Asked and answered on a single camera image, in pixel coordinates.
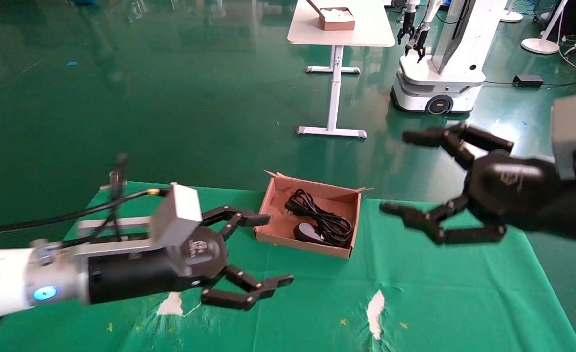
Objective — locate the metal table clip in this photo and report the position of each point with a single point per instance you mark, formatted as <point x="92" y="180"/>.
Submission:
<point x="107" y="186"/>

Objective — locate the open brown cardboard box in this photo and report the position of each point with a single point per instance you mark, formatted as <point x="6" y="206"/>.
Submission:
<point x="280" y="225"/>

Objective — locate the black background robot gripper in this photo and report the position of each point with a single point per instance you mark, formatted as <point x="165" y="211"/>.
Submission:
<point x="417" y="44"/>
<point x="407" y="27"/>

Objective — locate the small brown cardboard box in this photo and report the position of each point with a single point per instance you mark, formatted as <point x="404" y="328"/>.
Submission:
<point x="339" y="24"/>

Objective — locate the black power adapter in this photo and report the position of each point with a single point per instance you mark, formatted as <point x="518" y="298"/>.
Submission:
<point x="528" y="80"/>

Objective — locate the white pedestal table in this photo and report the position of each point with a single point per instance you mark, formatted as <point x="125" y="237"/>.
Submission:
<point x="366" y="29"/>

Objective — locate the white crumpled packing material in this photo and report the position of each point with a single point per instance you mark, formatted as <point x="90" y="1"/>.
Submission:
<point x="339" y="14"/>

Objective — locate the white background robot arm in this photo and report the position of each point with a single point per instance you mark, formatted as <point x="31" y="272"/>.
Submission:
<point x="430" y="12"/>
<point x="410" y="6"/>

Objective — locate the white wheeled background robot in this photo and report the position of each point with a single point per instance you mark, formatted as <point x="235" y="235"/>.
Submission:
<point x="439" y="83"/>

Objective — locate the white round stand base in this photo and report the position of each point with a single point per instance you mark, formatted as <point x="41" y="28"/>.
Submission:
<point x="539" y="45"/>
<point x="511" y="17"/>

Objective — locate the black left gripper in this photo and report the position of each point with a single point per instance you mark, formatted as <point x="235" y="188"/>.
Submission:
<point x="136" y="276"/>

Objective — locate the green table cloth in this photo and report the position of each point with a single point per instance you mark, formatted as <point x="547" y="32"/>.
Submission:
<point x="415" y="293"/>

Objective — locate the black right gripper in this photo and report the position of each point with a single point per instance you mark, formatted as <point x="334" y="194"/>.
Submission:
<point x="512" y="190"/>

